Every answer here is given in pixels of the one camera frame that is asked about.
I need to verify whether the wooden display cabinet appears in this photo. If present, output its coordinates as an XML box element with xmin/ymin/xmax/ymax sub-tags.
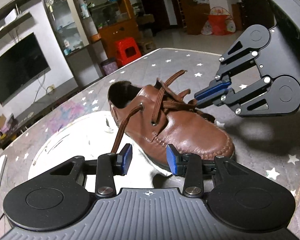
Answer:
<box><xmin>83</xmin><ymin>0</ymin><xmax>141</xmax><ymax>57</ymax></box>

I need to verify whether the red folding laundry basket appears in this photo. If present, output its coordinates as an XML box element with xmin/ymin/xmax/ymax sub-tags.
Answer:
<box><xmin>201</xmin><ymin>7</ymin><xmax>236</xmax><ymax>36</ymax></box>

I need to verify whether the grey star-patterned table mat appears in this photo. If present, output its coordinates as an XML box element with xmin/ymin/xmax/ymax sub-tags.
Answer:
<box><xmin>3</xmin><ymin>48</ymin><xmax>300</xmax><ymax>239</ymax></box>

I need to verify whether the brown shoelace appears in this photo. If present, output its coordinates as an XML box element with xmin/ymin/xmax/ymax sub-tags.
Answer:
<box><xmin>110</xmin><ymin>69</ymin><xmax>198</xmax><ymax>155</ymax></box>

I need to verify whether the red plastic stool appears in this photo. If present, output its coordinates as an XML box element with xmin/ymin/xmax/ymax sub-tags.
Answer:
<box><xmin>115</xmin><ymin>37</ymin><xmax>141</xmax><ymax>67</ymax></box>

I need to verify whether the white towel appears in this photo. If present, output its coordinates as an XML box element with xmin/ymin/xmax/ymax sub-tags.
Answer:
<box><xmin>28</xmin><ymin>111</ymin><xmax>171</xmax><ymax>182</ymax></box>

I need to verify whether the brown leather shoe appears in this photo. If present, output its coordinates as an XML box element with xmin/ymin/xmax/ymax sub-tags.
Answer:
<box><xmin>108</xmin><ymin>81</ymin><xmax>235</xmax><ymax>168</ymax></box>

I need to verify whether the purple patterned bin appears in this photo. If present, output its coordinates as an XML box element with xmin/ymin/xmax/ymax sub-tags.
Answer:
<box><xmin>101</xmin><ymin>57</ymin><xmax>118</xmax><ymax>75</ymax></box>

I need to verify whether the black flat television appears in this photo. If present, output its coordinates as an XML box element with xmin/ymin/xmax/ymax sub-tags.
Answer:
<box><xmin>0</xmin><ymin>33</ymin><xmax>50</xmax><ymax>105</ymax></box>

